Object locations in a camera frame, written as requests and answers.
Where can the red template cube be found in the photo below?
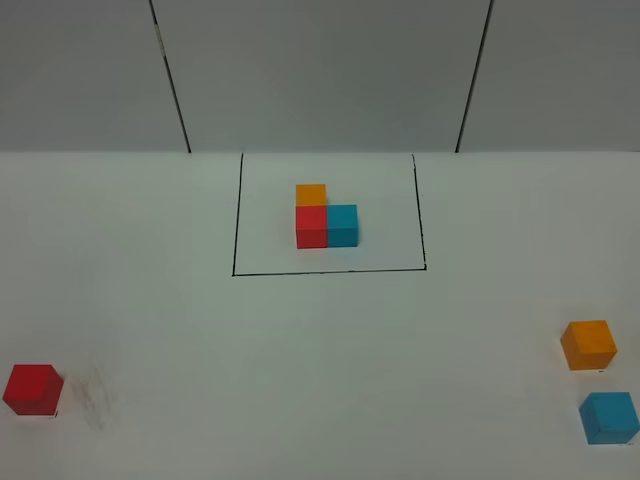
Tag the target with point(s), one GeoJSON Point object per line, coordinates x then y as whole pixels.
{"type": "Point", "coordinates": [311, 227]}

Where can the blue template cube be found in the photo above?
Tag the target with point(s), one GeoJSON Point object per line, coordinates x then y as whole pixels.
{"type": "Point", "coordinates": [342, 226]}

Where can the orange template cube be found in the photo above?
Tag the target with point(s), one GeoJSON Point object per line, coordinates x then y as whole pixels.
{"type": "Point", "coordinates": [311, 195]}

